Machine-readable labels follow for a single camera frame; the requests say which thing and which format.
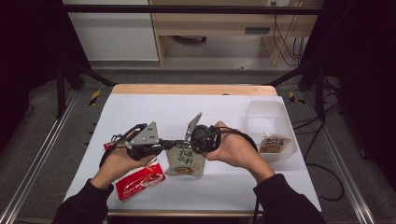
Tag red seasoning packet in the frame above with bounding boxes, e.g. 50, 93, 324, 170
103, 141, 167, 202

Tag green and gold seasoning packet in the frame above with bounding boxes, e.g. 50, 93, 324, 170
163, 140, 207, 178

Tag white table mat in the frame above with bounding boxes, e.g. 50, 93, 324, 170
62, 92, 322, 213

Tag light wooden desk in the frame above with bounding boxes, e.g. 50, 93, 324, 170
148, 0, 325, 67

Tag black metal stand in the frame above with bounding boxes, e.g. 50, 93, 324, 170
266, 58, 329, 123
55, 60, 119, 119

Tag person's right hand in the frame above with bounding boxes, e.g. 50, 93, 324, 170
204, 120, 277, 185

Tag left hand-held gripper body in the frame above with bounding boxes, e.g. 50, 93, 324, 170
111, 120, 163, 161

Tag hanging black cables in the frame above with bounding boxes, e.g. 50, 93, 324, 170
272, 13, 308, 67

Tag person's left hand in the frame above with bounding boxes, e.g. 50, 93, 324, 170
89, 130, 158, 190

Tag black frame crossbar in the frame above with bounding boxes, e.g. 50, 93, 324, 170
61, 4, 324, 16

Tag black curtain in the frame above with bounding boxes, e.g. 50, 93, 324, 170
299, 0, 396, 191
0, 0, 92, 148

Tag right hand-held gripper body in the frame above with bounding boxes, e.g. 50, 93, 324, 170
184, 112, 222, 154

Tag hand-held gripper cable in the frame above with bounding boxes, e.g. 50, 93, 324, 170
199, 125, 260, 154
98, 122, 148, 170

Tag aluminium rail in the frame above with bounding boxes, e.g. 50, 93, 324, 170
303, 91, 377, 224
0, 89, 80, 224

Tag wooden table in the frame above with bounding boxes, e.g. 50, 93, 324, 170
62, 82, 316, 218

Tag thin black floor cable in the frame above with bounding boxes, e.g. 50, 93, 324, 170
17, 103, 36, 123

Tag right hand-held gripper cable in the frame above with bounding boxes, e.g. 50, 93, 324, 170
199, 125, 260, 154

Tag left hand-held gripper cable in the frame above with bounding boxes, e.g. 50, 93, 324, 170
98, 122, 148, 170

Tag clear plastic container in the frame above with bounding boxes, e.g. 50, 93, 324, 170
244, 99, 299, 165

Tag white cabinet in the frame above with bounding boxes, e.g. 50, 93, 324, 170
62, 0, 160, 63

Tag yellow and black tape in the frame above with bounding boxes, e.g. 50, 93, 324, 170
88, 89, 103, 107
287, 91, 306, 106

